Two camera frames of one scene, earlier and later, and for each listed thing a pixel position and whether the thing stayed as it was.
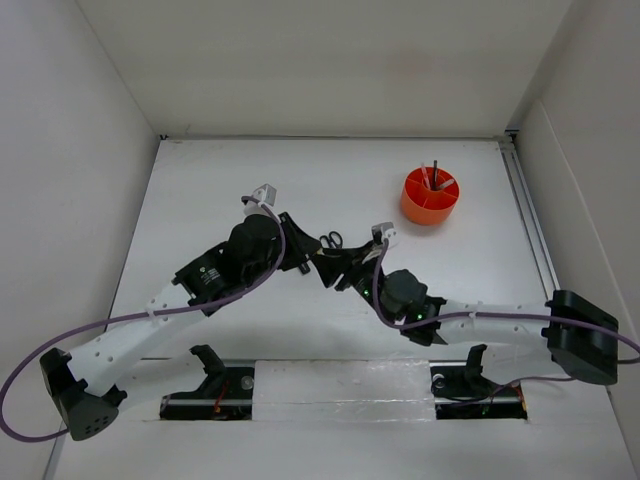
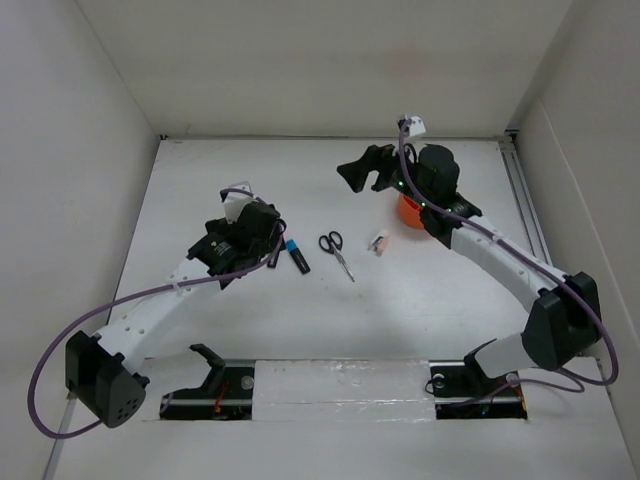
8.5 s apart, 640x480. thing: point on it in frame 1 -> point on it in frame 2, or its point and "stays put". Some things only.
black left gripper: [300, 246] -> [273, 243]
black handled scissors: [332, 241] stays put
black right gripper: [347, 261] -> [381, 159]
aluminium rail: [535, 240] stays put
